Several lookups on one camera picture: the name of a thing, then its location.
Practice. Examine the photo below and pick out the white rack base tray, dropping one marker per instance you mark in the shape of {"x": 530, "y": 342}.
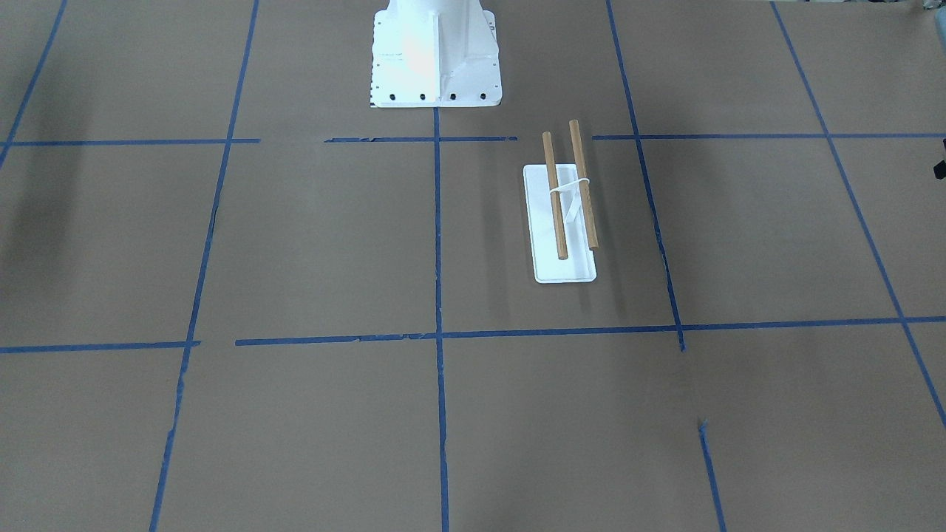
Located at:
{"x": 580, "y": 267}

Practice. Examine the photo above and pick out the wooden rack rod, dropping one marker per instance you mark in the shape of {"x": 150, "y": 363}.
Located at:
{"x": 582, "y": 172}
{"x": 555, "y": 196}

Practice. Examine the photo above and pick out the white rack upright bracket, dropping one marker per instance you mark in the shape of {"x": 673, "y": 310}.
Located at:
{"x": 572, "y": 192}

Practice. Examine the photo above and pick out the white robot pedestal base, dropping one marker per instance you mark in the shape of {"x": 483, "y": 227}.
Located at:
{"x": 435, "y": 54}

